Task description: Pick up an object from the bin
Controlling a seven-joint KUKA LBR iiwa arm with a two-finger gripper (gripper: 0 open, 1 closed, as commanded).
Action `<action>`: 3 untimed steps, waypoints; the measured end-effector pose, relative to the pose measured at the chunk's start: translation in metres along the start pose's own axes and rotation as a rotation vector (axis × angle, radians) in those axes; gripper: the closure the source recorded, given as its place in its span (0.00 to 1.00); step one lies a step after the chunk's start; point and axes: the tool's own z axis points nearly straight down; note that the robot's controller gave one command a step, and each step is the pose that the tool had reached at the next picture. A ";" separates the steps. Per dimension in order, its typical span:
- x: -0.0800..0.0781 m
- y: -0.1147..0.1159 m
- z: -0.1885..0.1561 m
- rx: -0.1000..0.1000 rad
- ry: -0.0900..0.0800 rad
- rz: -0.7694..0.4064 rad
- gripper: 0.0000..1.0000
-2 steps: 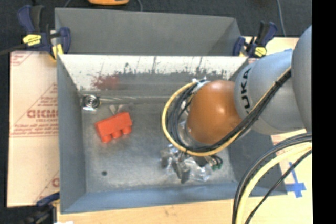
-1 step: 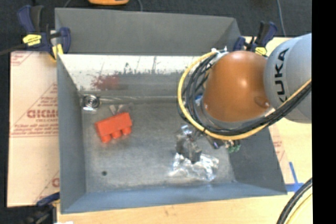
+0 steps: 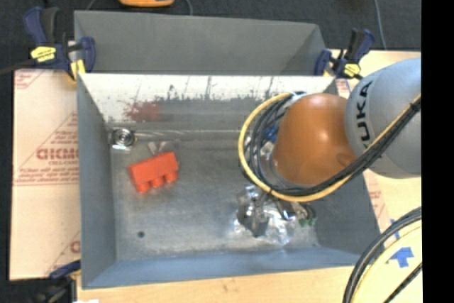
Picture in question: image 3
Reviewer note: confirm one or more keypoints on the brown cardboard board red print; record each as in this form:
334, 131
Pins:
42, 110

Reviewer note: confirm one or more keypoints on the orange toy building brick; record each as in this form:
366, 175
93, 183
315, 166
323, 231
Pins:
153, 170

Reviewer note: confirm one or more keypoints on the crumpled clear plastic packet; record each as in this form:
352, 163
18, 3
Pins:
278, 232

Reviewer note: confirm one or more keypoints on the grey metal bin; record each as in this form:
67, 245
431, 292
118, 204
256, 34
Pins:
198, 209

